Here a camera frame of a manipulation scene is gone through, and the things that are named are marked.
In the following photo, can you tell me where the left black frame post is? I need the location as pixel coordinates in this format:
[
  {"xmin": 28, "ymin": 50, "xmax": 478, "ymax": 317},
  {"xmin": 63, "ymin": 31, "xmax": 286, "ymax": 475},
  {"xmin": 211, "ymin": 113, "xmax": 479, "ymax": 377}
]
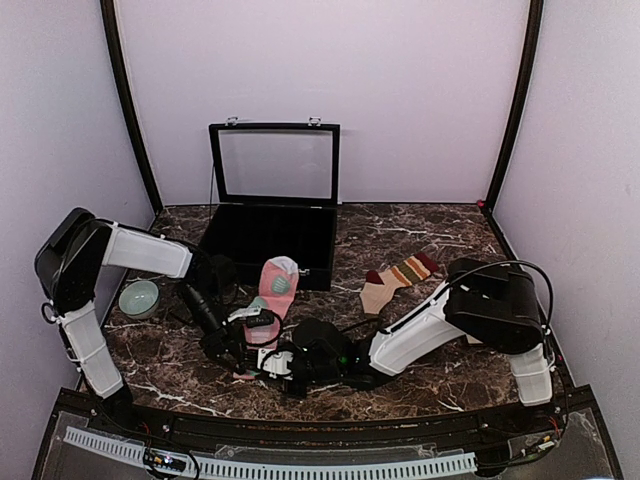
[{"xmin": 99, "ymin": 0, "xmax": 164, "ymax": 215}]

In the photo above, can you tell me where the left green circuit board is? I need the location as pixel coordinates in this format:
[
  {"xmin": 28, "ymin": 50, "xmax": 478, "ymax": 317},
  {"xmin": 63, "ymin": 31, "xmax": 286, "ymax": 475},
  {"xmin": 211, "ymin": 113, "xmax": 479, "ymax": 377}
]
[{"xmin": 143, "ymin": 449, "xmax": 186, "ymax": 472}]

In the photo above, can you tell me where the pink patterned sock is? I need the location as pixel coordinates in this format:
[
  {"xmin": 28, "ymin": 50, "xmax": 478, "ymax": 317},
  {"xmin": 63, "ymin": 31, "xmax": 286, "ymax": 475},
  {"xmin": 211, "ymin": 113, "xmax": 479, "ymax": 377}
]
[{"xmin": 234, "ymin": 256, "xmax": 299, "ymax": 380}]

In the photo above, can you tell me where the right circuit board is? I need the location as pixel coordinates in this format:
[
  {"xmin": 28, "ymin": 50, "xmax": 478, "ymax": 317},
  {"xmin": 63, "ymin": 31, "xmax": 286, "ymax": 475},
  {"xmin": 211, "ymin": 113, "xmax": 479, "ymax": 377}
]
[{"xmin": 520, "ymin": 435, "xmax": 560, "ymax": 458}]

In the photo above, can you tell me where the floral square coaster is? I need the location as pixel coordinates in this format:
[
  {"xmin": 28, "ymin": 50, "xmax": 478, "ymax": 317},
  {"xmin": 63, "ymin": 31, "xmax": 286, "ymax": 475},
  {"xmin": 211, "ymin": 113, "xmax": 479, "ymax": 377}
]
[{"xmin": 465, "ymin": 334, "xmax": 485, "ymax": 346}]

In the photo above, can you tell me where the white slotted cable duct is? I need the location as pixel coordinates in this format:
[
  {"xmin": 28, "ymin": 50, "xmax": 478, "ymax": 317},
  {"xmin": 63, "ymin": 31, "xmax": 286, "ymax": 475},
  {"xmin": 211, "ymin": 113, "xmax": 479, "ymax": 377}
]
[{"xmin": 62, "ymin": 426, "xmax": 478, "ymax": 480}]

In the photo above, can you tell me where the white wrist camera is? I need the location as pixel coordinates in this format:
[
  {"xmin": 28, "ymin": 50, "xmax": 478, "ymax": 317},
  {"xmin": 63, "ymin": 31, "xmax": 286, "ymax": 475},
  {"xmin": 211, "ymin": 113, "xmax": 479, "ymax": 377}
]
[
  {"xmin": 227, "ymin": 306, "xmax": 275, "ymax": 328},
  {"xmin": 257, "ymin": 348, "xmax": 294, "ymax": 380}
]

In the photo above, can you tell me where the black frame post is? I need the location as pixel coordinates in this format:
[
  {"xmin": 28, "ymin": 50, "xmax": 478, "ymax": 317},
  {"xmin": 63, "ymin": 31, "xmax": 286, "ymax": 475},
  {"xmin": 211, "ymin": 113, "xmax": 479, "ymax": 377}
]
[
  {"xmin": 99, "ymin": 0, "xmax": 164, "ymax": 215},
  {"xmin": 484, "ymin": 0, "xmax": 544, "ymax": 215}
]

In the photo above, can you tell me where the pale green ceramic bowl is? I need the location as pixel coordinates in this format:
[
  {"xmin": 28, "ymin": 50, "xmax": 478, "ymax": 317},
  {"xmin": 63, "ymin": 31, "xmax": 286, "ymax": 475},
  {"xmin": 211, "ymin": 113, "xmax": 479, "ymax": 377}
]
[{"xmin": 118, "ymin": 280, "xmax": 160, "ymax": 320}]

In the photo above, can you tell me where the striped beige sock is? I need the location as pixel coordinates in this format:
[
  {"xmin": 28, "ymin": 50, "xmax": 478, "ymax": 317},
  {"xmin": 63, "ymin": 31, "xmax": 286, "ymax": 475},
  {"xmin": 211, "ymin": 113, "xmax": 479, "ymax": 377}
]
[{"xmin": 359, "ymin": 252, "xmax": 440, "ymax": 316}]

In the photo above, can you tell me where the black front rail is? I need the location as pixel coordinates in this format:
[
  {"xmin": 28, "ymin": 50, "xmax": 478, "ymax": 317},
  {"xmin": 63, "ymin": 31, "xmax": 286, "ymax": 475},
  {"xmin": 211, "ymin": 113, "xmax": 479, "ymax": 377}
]
[{"xmin": 54, "ymin": 387, "xmax": 596, "ymax": 451}]

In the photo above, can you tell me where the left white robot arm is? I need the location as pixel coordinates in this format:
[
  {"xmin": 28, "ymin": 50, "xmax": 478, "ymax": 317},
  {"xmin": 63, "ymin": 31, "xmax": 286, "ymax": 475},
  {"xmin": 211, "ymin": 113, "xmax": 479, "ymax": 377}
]
[{"xmin": 34, "ymin": 207, "xmax": 248, "ymax": 436}]

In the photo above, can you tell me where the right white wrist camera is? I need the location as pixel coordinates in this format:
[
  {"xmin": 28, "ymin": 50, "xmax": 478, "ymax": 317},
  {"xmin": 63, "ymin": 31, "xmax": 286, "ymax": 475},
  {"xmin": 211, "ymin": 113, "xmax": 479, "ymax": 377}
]
[{"xmin": 257, "ymin": 348, "xmax": 294, "ymax": 380}]

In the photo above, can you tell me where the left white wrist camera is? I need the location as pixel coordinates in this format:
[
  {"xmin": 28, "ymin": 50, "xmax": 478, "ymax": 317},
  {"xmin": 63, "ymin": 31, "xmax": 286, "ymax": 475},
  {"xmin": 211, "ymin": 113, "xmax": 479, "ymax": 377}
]
[{"xmin": 227, "ymin": 306, "xmax": 275, "ymax": 328}]

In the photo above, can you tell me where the right black frame post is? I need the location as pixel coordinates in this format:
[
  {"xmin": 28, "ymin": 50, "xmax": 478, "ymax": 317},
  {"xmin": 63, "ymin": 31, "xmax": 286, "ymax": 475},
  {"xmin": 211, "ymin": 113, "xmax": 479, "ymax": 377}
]
[{"xmin": 484, "ymin": 0, "xmax": 544, "ymax": 215}]

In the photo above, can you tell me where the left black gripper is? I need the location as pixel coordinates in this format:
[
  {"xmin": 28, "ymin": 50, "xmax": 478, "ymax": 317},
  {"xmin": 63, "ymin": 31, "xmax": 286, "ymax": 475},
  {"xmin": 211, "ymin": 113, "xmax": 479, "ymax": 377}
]
[{"xmin": 177, "ymin": 282, "xmax": 249, "ymax": 375}]

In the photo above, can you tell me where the black display case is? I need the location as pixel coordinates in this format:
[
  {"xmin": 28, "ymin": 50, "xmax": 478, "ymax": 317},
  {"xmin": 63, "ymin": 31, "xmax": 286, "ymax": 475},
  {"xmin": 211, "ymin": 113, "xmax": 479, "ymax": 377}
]
[{"xmin": 199, "ymin": 118, "xmax": 341, "ymax": 291}]

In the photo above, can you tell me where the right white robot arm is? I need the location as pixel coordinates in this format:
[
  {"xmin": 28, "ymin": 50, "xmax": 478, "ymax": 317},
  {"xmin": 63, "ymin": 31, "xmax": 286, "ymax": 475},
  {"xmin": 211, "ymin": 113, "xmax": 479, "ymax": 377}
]
[{"xmin": 280, "ymin": 258, "xmax": 553, "ymax": 434}]

